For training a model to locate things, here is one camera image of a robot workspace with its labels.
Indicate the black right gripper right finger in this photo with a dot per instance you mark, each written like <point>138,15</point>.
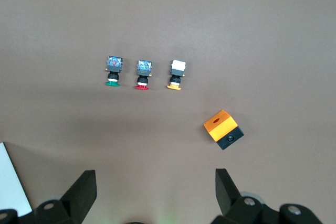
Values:
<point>228,197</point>

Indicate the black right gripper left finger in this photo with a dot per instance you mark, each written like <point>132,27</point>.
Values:
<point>78,195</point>

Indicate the green cap push button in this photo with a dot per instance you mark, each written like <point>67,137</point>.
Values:
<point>114,68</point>

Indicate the orange and black button box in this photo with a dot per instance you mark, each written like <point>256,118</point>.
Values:
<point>221,125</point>

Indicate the orange cap push button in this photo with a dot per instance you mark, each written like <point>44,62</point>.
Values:
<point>177,70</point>

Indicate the red cap push button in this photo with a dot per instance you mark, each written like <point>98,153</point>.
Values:
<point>144,72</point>

